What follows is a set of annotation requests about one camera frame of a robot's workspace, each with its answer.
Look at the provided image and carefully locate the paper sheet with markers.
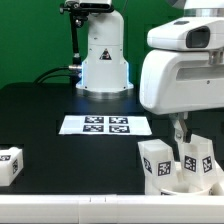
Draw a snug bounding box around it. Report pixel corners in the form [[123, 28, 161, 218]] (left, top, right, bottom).
[[59, 115, 152, 136]]

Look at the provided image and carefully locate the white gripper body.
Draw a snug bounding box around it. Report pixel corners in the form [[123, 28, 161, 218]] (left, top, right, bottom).
[[139, 50, 224, 115]]

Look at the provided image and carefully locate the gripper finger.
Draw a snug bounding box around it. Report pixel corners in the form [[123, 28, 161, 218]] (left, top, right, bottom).
[[169, 112, 192, 143]]

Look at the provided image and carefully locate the white round stool seat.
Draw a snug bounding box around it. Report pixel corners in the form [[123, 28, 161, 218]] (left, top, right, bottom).
[[145, 161, 221, 196]]

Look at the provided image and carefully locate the white L-shaped fence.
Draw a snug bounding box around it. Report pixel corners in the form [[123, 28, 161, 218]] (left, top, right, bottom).
[[0, 159, 224, 224]]

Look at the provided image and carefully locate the black cable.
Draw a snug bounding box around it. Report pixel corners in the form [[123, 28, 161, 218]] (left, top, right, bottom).
[[34, 66, 83, 85]]

